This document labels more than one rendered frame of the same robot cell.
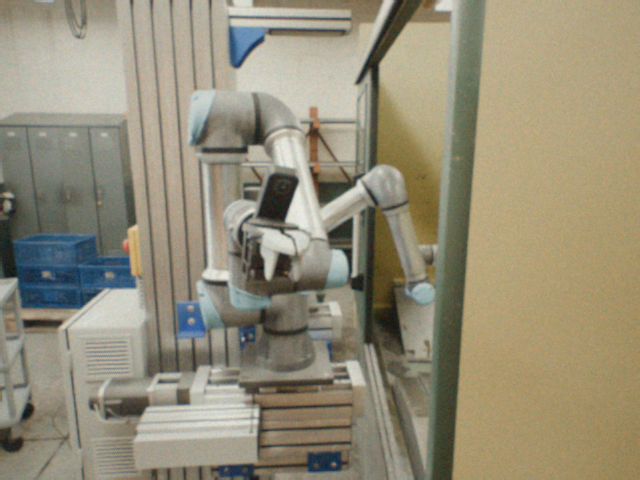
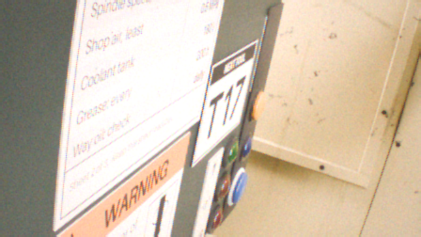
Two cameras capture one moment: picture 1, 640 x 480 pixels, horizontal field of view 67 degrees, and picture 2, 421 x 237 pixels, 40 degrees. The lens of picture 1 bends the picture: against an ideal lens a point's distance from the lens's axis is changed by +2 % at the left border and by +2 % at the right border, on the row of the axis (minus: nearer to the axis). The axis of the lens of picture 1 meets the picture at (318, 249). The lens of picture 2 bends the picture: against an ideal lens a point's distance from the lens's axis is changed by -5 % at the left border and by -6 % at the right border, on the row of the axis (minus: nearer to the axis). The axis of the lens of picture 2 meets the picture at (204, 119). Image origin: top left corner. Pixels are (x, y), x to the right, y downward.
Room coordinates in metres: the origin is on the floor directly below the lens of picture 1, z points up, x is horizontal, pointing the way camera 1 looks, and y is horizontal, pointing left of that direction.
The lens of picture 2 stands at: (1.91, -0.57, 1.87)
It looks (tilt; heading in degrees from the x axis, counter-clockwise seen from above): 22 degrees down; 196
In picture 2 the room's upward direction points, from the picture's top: 12 degrees clockwise
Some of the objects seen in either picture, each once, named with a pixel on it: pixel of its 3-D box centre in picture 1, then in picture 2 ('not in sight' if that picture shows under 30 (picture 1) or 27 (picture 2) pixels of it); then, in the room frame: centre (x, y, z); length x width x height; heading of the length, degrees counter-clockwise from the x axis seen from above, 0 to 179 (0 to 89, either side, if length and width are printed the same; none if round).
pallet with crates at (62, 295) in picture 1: (90, 278); not in sight; (4.52, 2.21, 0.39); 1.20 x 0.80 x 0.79; 87
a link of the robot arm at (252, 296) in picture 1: (259, 277); not in sight; (0.85, 0.11, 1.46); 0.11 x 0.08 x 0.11; 108
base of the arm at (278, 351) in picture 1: (285, 340); not in sight; (1.14, 0.08, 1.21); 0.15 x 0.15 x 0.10
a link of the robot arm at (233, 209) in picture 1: (247, 224); not in sight; (0.84, 0.13, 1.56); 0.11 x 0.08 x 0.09; 18
